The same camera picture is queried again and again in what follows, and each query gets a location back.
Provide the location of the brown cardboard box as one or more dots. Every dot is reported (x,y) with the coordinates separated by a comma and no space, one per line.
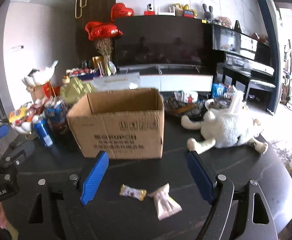
(127,124)

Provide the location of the white gold candy wrapper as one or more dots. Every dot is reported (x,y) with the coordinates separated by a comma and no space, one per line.
(127,191)

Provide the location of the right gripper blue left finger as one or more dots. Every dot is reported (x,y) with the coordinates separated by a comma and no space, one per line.
(91,176)

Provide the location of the white shell bowl with snacks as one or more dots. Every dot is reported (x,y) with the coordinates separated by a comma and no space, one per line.
(23,119)

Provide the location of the large black television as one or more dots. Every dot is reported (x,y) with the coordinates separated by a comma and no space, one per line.
(162,40)

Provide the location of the dark floral snack tray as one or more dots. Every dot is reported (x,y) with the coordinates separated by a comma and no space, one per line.
(177,108)

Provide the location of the dried flower vase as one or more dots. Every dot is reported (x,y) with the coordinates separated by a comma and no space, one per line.
(105,48)

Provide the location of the white pink snack packet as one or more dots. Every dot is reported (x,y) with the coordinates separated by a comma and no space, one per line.
(164,204)

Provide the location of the blue snack bag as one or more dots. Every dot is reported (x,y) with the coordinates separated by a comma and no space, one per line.
(56,111)

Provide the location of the blue soda can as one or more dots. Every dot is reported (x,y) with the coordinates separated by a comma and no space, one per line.
(42,129)

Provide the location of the white tv cabinet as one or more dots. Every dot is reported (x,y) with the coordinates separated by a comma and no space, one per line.
(164,83)

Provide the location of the black upright piano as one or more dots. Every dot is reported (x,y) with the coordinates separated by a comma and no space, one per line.
(243,59)

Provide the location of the red heart balloon lower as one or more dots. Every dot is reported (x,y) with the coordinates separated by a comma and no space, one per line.
(98,30)

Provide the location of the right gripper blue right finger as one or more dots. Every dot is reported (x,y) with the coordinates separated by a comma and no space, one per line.
(203,178)

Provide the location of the grey bunny doll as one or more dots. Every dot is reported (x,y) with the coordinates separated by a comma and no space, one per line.
(208,13)

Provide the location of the red heart balloon upper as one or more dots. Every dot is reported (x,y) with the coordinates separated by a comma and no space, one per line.
(119,10)

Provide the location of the gold mountain shaped box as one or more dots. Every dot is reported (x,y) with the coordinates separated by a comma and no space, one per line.
(75,90)

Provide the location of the red heart balloon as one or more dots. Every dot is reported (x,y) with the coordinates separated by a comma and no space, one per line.
(98,30)
(119,10)

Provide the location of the white plush sheep toy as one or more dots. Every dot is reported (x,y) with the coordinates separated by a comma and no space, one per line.
(221,129)

